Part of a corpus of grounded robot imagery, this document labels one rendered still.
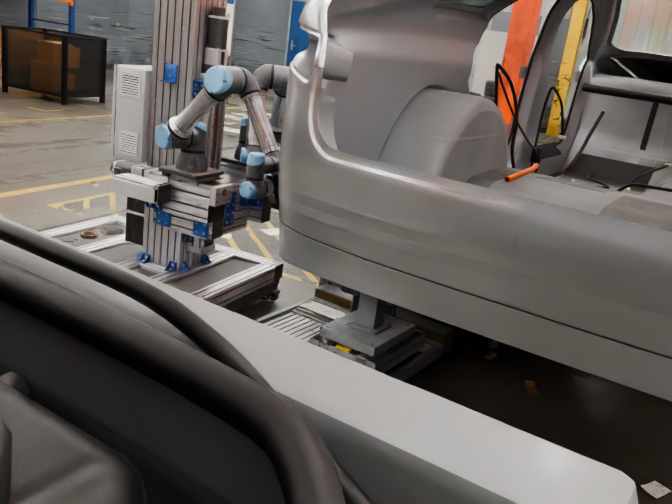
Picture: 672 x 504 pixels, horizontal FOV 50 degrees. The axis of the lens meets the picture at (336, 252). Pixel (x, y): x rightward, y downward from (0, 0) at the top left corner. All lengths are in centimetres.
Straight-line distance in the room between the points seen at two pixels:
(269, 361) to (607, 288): 147
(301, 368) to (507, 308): 158
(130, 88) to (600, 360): 270
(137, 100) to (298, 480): 354
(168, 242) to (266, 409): 353
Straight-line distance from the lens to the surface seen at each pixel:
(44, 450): 35
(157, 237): 390
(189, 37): 367
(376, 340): 329
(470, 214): 188
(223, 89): 309
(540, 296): 190
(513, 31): 554
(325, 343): 332
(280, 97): 363
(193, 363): 38
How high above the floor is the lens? 154
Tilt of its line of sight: 17 degrees down
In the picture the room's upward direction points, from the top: 8 degrees clockwise
